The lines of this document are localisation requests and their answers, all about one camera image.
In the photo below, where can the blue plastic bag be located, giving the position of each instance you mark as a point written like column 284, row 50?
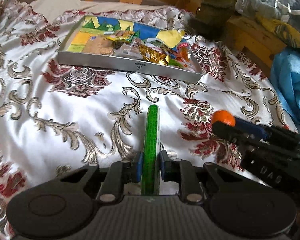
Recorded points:
column 285, row 78

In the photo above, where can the floral satin bedspread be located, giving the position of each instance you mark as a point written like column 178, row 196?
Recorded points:
column 54, row 119

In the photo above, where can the beige pillow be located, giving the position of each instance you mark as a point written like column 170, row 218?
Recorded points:
column 51, row 9

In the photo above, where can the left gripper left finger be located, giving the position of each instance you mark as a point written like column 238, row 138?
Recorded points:
column 114, row 178

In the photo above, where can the oat bar clear wrapper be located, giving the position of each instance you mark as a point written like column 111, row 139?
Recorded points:
column 128, row 50

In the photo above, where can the wooden side shelf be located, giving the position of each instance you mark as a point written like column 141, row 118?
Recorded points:
column 245, row 35

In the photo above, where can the grey tray with drawing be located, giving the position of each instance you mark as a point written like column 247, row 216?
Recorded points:
column 163, row 41

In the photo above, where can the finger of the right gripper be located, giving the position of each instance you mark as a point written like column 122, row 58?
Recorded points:
column 231, row 134
column 255, row 131

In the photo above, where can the gold foil snack bag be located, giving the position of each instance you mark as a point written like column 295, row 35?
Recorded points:
column 154, row 56

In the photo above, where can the green white stick pack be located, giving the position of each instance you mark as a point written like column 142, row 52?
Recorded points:
column 151, row 149

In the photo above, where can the orange tangerine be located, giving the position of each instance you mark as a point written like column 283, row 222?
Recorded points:
column 224, row 117

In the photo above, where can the orange jelly snack bag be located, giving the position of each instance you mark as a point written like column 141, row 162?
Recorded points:
column 183, row 58

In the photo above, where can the crispy rice cake pack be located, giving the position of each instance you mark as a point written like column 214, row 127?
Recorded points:
column 99, row 45

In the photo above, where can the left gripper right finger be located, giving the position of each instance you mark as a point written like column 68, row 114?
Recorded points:
column 183, row 173

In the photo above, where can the clear plastic bag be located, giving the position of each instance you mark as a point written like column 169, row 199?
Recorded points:
column 280, row 17

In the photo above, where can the yellow green snack bag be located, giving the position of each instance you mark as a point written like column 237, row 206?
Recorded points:
column 121, row 36

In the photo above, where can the brown plush toy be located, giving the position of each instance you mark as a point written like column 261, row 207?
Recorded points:
column 210, row 20

